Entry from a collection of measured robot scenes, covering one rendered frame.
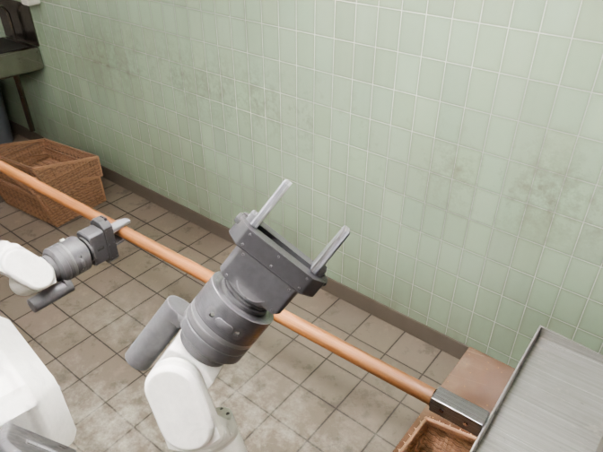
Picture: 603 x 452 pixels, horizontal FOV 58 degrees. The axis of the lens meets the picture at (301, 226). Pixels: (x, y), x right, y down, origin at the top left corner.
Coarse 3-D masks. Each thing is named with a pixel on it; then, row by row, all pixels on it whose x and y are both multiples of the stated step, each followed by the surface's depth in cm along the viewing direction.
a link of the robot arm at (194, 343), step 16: (176, 304) 64; (160, 320) 63; (176, 320) 63; (192, 320) 61; (144, 336) 64; (160, 336) 64; (176, 336) 66; (192, 336) 61; (208, 336) 60; (128, 352) 65; (144, 352) 64; (160, 352) 65; (176, 352) 62; (192, 352) 62; (208, 352) 61; (224, 352) 61; (240, 352) 62; (144, 368) 66; (208, 368) 63; (208, 384) 63
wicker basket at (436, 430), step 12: (432, 420) 142; (420, 432) 143; (432, 432) 144; (444, 432) 141; (456, 432) 137; (408, 444) 137; (420, 444) 149; (432, 444) 147; (444, 444) 143; (456, 444) 140; (468, 444) 136
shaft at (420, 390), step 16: (16, 176) 157; (48, 192) 149; (80, 208) 141; (128, 240) 132; (144, 240) 129; (160, 256) 126; (176, 256) 123; (192, 272) 120; (208, 272) 118; (288, 320) 106; (304, 320) 106; (304, 336) 105; (320, 336) 103; (336, 352) 101; (352, 352) 99; (368, 368) 97; (384, 368) 96; (400, 384) 94; (416, 384) 93
